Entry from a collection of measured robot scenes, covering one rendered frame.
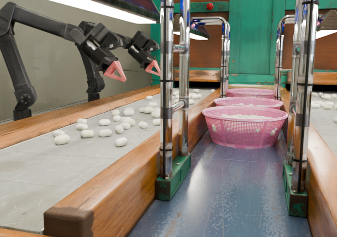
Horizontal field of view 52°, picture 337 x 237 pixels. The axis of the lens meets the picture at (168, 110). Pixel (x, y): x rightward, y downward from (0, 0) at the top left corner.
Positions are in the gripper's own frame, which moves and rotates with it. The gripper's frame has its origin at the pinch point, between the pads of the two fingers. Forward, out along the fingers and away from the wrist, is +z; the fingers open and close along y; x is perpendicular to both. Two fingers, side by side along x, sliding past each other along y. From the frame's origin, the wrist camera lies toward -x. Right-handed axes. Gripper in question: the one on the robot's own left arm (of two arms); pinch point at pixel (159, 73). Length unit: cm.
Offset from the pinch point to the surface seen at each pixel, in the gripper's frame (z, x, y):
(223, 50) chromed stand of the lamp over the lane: 17.5, -29.7, -8.8
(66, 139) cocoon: 12, 4, -97
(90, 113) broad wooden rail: 3, 12, -62
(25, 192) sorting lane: 20, -1, -124
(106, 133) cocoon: 16, 0, -88
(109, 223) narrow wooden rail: 32, -10, -126
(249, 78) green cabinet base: 35, -24, 48
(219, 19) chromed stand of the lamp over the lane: 6.9, -38.7, -8.7
